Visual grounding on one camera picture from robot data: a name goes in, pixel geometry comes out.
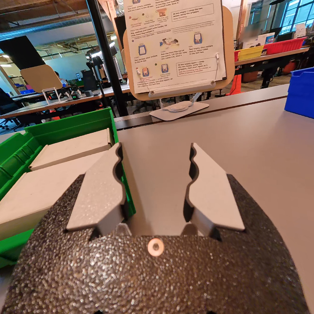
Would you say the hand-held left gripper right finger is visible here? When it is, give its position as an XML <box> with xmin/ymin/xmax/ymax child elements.
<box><xmin>183</xmin><ymin>143</ymin><xmax>246</xmax><ymax>238</ymax></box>

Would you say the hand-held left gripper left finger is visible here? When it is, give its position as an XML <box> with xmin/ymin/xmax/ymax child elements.
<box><xmin>66</xmin><ymin>142</ymin><xmax>130</xmax><ymax>238</ymax></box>

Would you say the white cardboard mailer box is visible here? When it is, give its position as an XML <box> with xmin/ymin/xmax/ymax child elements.
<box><xmin>0</xmin><ymin>151</ymin><xmax>108</xmax><ymax>242</ymax></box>
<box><xmin>29</xmin><ymin>128</ymin><xmax>116</xmax><ymax>172</ymax></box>

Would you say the green plastic bin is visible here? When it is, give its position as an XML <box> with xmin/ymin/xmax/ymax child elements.
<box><xmin>0</xmin><ymin>107</ymin><xmax>136</xmax><ymax>269</ymax></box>

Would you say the blue plastic bin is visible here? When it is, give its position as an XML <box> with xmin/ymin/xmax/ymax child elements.
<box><xmin>285</xmin><ymin>67</ymin><xmax>314</xmax><ymax>116</ymax></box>

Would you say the long background table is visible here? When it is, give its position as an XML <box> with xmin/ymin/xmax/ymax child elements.
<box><xmin>234</xmin><ymin>48</ymin><xmax>309</xmax><ymax>67</ymax></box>
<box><xmin>0</xmin><ymin>85</ymin><xmax>130</xmax><ymax>119</ymax></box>

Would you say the red object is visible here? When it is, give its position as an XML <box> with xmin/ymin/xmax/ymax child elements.
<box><xmin>226</xmin><ymin>75</ymin><xmax>243</xmax><ymax>96</ymax></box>

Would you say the brown and black board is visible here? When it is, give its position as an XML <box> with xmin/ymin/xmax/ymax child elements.
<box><xmin>0</xmin><ymin>35</ymin><xmax>63</xmax><ymax>93</ymax></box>

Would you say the yellow box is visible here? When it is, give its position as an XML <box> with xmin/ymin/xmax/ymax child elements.
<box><xmin>237</xmin><ymin>45</ymin><xmax>264</xmax><ymax>61</ymax></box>

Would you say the wooden display board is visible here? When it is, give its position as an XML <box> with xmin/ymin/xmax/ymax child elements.
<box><xmin>122</xmin><ymin>6</ymin><xmax>235</xmax><ymax>101</ymax></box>

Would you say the printed instruction sheet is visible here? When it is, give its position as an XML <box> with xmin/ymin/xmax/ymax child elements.
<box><xmin>123</xmin><ymin>0</ymin><xmax>227</xmax><ymax>95</ymax></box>

